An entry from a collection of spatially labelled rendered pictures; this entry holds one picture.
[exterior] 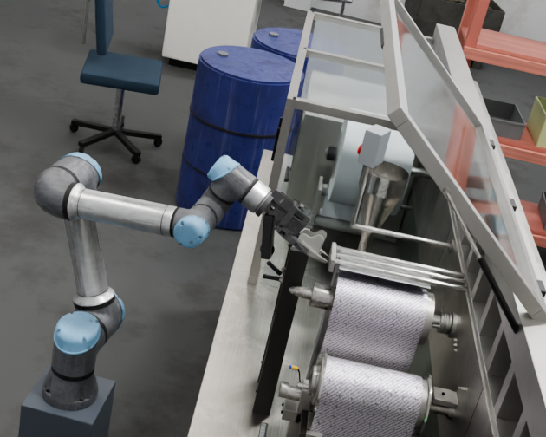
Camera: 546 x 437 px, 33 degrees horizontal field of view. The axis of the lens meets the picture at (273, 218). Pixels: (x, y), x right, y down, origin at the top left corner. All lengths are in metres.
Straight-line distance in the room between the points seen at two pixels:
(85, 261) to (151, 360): 1.83
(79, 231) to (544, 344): 1.24
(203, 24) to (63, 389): 5.64
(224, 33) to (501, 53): 3.02
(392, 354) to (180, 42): 5.82
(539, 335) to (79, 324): 1.21
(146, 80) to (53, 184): 3.67
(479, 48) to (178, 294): 2.24
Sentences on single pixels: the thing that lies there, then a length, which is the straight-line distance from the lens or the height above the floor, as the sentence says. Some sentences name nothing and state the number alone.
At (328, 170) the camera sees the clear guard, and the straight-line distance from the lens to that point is 3.02.
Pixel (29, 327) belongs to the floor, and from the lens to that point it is 4.41.
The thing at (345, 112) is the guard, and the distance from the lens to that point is 2.93.
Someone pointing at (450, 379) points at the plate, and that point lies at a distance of 2.37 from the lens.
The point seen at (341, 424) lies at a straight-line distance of 2.23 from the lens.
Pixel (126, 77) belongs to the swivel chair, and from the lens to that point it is 5.94.
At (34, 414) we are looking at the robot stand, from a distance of 2.58.
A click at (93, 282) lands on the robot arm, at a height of 1.20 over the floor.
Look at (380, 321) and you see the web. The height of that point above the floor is 1.34.
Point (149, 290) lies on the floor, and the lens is 4.77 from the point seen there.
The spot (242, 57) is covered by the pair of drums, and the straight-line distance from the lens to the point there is 5.44.
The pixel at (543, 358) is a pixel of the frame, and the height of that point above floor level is 1.65.
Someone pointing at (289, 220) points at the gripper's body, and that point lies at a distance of 2.24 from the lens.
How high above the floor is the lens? 2.56
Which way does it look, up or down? 27 degrees down
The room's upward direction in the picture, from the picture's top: 12 degrees clockwise
